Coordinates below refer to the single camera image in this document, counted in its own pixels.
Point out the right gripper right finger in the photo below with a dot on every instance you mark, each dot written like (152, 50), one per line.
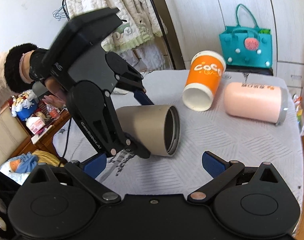
(221, 171)

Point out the pink tumbler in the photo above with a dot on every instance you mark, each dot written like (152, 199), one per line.
(255, 101)

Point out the wooden side cabinet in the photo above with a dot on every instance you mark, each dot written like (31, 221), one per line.
(44, 140)

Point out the pink tissue pack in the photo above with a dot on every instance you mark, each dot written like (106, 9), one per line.
(35, 124)

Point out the black suitcase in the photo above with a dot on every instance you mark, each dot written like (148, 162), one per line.
(253, 70)

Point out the white wardrobe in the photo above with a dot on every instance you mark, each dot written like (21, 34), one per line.
(198, 24)

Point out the black clothes rack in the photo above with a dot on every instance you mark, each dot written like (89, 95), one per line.
(162, 25)

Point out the blue bucket with toys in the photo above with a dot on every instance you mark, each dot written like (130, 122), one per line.
(24, 105)

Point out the orange paper cup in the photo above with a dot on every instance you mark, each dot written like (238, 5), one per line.
(206, 70)

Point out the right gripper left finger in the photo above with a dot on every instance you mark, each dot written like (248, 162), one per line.
(86, 172)

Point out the grey patterned table cloth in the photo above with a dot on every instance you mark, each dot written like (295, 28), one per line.
(248, 141)

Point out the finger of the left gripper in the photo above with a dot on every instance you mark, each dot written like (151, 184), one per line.
(127, 78)
(94, 113)

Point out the white fluffy pajama top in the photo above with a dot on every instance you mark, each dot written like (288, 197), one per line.
(122, 15)

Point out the brown steel tumbler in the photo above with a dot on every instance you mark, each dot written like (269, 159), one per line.
(157, 127)

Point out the left hand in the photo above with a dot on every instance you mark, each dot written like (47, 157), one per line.
(58, 96)

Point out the teal felt tote bag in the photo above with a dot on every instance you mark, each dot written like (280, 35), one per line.
(245, 46)

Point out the white leaf-print paper cup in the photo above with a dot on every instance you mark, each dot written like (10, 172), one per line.
(120, 91)

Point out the blue clothes pile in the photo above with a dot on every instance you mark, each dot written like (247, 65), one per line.
(18, 168)

